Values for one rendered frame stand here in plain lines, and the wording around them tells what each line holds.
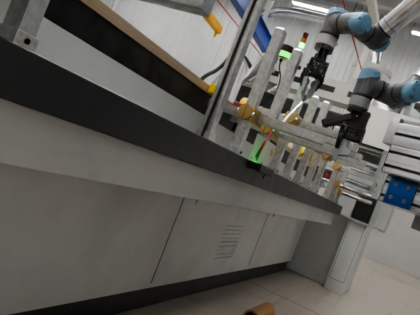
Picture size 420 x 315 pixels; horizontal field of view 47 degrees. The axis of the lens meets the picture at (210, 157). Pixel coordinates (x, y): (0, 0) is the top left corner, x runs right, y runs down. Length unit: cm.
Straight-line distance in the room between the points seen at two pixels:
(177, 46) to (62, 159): 1140
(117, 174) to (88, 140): 15
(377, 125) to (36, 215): 352
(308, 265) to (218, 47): 816
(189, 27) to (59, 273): 1119
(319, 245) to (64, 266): 331
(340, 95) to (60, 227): 379
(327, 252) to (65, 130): 375
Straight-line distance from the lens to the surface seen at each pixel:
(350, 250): 434
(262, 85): 164
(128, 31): 130
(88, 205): 141
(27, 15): 78
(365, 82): 187
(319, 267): 451
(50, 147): 90
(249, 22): 144
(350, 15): 187
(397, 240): 1071
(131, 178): 114
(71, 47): 117
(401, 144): 162
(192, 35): 1224
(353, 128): 183
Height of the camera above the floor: 64
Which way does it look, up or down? 1 degrees up
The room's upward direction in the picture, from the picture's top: 21 degrees clockwise
